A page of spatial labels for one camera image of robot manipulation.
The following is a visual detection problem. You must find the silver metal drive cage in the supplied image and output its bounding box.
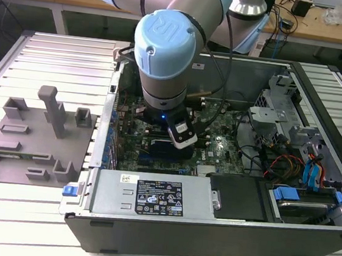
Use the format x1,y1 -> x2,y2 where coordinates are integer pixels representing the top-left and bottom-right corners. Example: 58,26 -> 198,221
240,69 -> 342,190

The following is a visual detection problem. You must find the small black power adapter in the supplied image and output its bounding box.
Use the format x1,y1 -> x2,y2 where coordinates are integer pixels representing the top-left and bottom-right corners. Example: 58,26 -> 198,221
291,0 -> 313,18

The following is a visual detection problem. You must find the silver chipset heatsink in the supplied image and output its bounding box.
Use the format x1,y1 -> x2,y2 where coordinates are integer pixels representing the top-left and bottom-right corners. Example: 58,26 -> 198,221
195,163 -> 220,179

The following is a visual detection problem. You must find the grey case release latch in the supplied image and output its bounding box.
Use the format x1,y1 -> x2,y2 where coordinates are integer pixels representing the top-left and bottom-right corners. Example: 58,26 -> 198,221
111,40 -> 132,64

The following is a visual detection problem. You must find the blue flat data cable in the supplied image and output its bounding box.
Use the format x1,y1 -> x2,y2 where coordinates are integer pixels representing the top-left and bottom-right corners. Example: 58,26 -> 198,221
300,150 -> 326,193

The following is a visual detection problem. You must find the green motherboard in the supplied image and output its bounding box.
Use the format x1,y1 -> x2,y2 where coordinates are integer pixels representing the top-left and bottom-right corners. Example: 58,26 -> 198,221
110,90 -> 253,184

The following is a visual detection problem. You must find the small black blue adapter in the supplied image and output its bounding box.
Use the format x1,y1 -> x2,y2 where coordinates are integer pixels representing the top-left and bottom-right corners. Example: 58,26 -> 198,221
279,18 -> 295,31

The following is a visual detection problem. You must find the grey parts rack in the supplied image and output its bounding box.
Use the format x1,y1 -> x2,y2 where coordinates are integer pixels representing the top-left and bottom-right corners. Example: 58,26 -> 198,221
0,80 -> 104,194

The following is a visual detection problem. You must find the hard disk with blue carrier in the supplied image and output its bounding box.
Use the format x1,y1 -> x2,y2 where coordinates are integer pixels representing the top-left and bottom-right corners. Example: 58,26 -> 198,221
268,182 -> 342,229

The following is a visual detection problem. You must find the silver power supply unit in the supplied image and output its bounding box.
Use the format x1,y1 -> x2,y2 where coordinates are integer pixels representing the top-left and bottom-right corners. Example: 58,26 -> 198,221
84,165 -> 218,228

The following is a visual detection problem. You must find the yellow power wire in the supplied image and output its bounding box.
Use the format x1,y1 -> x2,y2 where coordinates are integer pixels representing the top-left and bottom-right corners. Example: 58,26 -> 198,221
277,159 -> 304,181

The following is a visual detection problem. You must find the clear plastic bag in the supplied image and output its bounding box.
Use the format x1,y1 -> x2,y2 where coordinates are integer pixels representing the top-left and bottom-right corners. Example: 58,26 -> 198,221
321,3 -> 342,26

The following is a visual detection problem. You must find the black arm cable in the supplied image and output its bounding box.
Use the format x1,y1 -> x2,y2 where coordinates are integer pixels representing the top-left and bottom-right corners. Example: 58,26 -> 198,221
188,9 -> 239,137

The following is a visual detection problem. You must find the red power wire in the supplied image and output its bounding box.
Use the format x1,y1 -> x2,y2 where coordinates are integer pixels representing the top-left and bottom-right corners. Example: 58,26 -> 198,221
268,153 -> 306,179

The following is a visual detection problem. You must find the black cable inside case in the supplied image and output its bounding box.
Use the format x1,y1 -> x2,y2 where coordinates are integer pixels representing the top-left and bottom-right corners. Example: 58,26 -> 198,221
235,111 -> 276,179

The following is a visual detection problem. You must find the wooden desk white frame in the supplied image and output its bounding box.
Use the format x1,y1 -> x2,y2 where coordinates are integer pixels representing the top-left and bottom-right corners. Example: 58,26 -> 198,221
0,0 -> 342,64

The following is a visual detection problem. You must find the black graphics card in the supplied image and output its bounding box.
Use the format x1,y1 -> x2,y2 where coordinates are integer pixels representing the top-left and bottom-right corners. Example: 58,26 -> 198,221
146,136 -> 197,162

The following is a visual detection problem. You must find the grey flat device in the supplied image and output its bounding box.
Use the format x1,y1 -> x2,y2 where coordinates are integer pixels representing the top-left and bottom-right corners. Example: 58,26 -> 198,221
312,0 -> 342,9

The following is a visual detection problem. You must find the black and silver PC case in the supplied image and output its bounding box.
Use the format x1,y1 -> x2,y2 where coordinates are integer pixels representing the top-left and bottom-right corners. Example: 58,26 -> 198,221
54,37 -> 342,256

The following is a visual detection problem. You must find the black computer tower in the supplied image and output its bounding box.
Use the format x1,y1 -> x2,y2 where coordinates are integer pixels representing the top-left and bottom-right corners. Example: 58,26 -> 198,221
264,0 -> 279,16

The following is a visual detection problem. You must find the black RAM slot bank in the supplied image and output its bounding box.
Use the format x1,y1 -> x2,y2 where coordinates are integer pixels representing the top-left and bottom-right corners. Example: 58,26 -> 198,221
186,96 -> 207,111
144,126 -> 212,147

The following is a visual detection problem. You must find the blue case latch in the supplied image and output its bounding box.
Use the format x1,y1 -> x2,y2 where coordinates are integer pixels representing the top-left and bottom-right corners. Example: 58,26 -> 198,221
61,185 -> 79,199

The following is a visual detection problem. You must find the black plastic cover panel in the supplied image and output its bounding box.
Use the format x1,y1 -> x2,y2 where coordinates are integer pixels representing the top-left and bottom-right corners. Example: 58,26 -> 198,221
204,171 -> 273,225

